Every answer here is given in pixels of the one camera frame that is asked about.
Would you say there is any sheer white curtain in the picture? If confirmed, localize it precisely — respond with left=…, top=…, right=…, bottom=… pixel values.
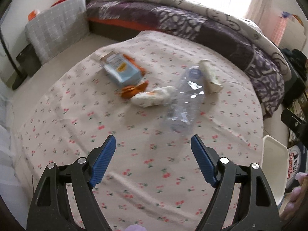
left=245, top=0, right=272, bottom=26

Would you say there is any pink white folded panel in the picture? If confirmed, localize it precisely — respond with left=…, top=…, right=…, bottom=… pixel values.
left=271, top=12, right=306, bottom=51

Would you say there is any bed with dark headboard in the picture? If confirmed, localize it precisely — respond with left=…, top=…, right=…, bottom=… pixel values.
left=86, top=0, right=291, bottom=117

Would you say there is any light blue milk carton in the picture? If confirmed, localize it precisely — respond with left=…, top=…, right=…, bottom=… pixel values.
left=100, top=51, right=142, bottom=88

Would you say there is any black floor stand base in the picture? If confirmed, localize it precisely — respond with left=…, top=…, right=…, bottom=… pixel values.
left=1, top=31, right=42, bottom=90

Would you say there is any lower Ganten water carton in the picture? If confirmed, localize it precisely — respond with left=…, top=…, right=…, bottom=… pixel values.
left=285, top=142, right=307, bottom=193

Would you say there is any dark clothes pile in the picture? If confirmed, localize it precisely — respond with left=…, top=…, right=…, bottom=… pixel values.
left=281, top=48, right=307, bottom=77

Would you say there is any person's right hand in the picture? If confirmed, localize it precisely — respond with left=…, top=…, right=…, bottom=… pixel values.
left=279, top=172, right=307, bottom=220

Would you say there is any cherry print table cloth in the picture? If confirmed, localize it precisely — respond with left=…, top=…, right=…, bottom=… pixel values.
left=15, top=31, right=263, bottom=230

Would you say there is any white plastic trash bin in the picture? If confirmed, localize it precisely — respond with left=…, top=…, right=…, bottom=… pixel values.
left=261, top=135, right=289, bottom=206

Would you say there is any crushed floral paper cup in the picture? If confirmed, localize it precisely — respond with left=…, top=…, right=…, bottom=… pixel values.
left=198, top=59, right=223, bottom=94

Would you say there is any clear plastic water bottle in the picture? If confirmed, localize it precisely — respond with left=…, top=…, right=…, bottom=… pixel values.
left=164, top=66, right=205, bottom=135

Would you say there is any grey checked cushion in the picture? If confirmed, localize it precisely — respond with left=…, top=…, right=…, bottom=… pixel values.
left=25, top=0, right=90, bottom=65

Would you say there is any white tissue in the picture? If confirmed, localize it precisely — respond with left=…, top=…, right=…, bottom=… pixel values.
left=131, top=86, right=176, bottom=108

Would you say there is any black storage bench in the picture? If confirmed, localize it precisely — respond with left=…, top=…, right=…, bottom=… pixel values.
left=282, top=64, right=306, bottom=108

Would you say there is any white cartoon print duvet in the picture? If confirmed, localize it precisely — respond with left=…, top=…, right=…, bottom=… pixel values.
left=89, top=0, right=292, bottom=81

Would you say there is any purple patterned bed sheet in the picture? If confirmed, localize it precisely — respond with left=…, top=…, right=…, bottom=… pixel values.
left=86, top=1, right=285, bottom=118

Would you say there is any orange peel piece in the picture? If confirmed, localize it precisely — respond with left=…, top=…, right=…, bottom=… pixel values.
left=115, top=80, right=149, bottom=99

